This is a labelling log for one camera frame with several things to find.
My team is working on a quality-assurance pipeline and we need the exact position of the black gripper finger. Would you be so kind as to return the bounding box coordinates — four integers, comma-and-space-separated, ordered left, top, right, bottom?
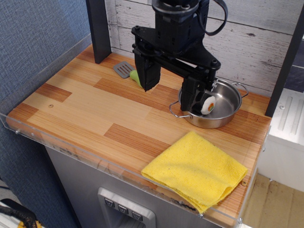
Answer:
133, 47, 161, 91
180, 77, 207, 112

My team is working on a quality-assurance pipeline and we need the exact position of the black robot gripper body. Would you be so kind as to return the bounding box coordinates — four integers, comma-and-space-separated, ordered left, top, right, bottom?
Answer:
132, 0, 221, 91

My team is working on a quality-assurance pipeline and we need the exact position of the white sushi roll toy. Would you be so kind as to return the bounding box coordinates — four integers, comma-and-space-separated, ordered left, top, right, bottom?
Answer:
200, 96, 216, 115

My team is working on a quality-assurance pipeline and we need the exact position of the stainless steel pot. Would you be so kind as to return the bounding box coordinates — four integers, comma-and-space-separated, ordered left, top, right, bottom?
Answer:
169, 80, 249, 129

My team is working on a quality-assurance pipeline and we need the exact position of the yellow folded cloth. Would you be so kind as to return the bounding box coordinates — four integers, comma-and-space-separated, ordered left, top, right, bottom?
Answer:
141, 132, 247, 214

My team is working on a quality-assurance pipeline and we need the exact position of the clear acrylic table guard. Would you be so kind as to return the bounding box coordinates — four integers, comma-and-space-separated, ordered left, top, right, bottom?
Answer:
0, 32, 270, 227

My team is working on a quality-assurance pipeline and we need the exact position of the white cabinet at right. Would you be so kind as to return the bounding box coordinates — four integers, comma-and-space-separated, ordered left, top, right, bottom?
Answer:
257, 88, 304, 191

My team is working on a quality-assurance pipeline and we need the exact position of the grey toy fridge cabinet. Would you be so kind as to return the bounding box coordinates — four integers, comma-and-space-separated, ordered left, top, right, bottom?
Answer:
46, 147, 222, 228

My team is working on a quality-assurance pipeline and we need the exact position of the silver dispenser button panel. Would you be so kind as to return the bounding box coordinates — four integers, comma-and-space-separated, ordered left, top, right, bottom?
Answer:
98, 187, 156, 228

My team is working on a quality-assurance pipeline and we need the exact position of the black and yellow object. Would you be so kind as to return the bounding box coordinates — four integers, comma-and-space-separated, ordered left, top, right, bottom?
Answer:
0, 205, 43, 228

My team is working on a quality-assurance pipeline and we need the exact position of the green handled grey spatula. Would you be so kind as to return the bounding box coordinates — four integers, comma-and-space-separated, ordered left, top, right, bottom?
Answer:
113, 61, 142, 88

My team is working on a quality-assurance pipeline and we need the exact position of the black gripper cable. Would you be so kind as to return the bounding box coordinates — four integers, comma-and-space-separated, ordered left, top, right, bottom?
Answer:
194, 0, 229, 37

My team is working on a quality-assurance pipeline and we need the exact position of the black left shelf post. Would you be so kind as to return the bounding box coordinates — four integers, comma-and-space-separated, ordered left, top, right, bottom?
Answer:
86, 0, 112, 64

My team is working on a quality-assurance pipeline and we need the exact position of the black shelf post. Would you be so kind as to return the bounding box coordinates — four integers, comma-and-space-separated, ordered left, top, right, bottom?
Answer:
86, 0, 112, 64
265, 6, 304, 117

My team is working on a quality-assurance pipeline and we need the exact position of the black right shelf post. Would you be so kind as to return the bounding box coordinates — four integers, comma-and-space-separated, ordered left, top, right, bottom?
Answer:
265, 6, 304, 117

